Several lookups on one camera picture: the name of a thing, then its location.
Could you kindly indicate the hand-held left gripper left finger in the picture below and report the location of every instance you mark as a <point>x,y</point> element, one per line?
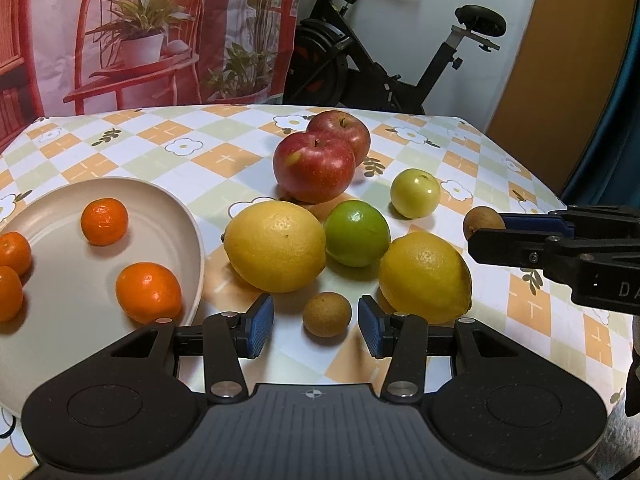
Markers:
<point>256,325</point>

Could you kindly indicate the brown kiwi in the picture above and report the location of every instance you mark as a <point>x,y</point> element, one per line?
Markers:
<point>327,315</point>
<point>480,220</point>

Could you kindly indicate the black exercise bike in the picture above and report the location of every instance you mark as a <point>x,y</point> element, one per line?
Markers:
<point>330,55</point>

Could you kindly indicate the red apple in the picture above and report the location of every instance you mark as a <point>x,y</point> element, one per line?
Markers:
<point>345,130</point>
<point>314,167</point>

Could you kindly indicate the green apple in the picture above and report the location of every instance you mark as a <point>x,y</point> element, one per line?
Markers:
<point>356,232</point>

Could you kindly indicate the orange mandarin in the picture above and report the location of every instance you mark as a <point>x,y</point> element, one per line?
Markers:
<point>149,292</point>
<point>9,295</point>
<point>14,260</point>
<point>105,222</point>

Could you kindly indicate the yellow-green apple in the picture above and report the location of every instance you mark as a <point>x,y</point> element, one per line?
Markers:
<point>415,192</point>

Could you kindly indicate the beige plate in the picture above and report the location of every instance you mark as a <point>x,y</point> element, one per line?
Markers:
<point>60,270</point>

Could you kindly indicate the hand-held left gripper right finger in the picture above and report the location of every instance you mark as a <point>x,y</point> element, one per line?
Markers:
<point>374,325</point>

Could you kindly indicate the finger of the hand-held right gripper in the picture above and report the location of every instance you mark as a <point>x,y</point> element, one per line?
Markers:
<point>535,222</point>
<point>515,249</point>

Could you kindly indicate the wooden door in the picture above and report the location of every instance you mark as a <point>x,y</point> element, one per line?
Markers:
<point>560,60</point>

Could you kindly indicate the printed wall backdrop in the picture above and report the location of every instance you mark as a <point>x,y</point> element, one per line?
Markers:
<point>225,10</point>

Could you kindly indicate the yellow lemon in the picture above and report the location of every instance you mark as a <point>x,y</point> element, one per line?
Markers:
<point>275,246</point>
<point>425,277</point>

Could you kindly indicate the checked flower tablecloth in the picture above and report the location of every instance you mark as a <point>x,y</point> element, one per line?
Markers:
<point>165,170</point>

